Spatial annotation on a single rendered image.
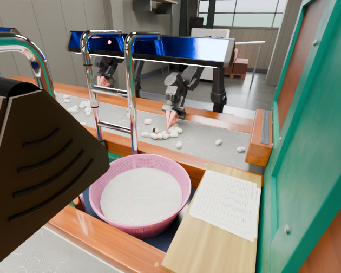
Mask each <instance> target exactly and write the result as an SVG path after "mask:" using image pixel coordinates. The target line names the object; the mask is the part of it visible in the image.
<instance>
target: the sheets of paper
mask: <svg viewBox="0 0 341 273"><path fill-rule="evenodd" d="M260 193H261V189H259V188H257V184H256V183H252V182H250V181H246V180H242V179H239V178H235V177H231V176H228V175H225V174H221V173H218V172H214V171H210V170H207V171H206V172H205V175H204V178H203V180H202V182H201V184H200V187H199V189H198V191H197V193H196V196H195V198H194V200H193V203H192V205H191V208H190V209H189V211H190V213H189V215H191V217H194V218H197V219H201V220H203V221H205V222H208V223H210V224H212V225H214V226H217V227H219V228H221V229H223V230H226V231H228V232H230V233H233V234H235V235H237V236H239V237H242V238H244V239H246V240H248V241H250V242H254V238H257V215H258V207H259V200H260Z"/></svg>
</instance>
